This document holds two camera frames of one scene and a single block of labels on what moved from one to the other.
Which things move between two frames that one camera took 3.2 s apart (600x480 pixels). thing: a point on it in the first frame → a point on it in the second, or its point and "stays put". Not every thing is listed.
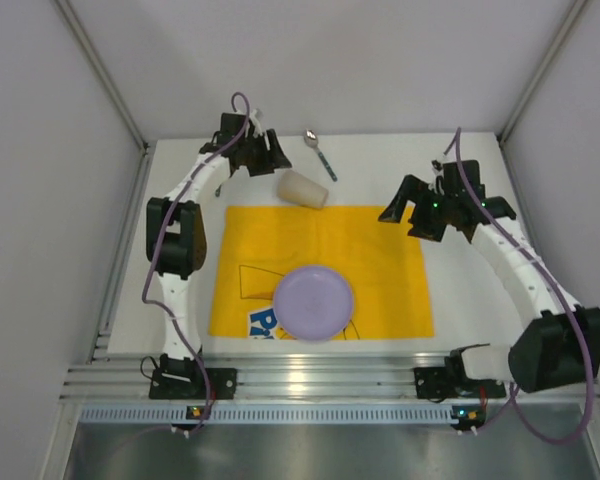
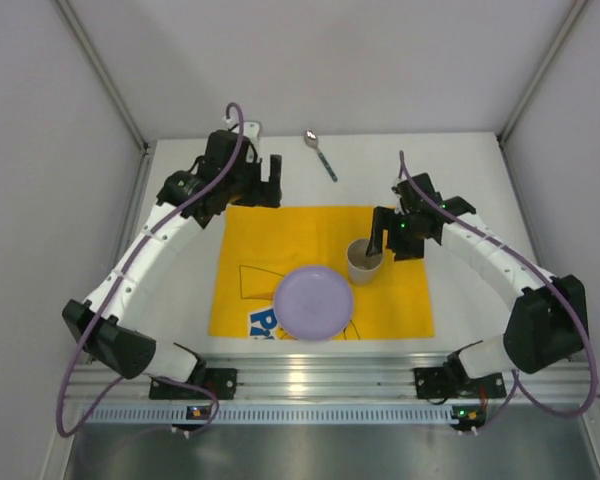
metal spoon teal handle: x=311 y=138 stays put
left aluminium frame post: x=84 y=39 stays put
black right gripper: x=421 y=212 → x=389 y=232
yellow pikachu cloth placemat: x=375 y=249 stays put
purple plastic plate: x=312 y=303 stays put
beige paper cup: x=294 y=187 → x=363 y=269
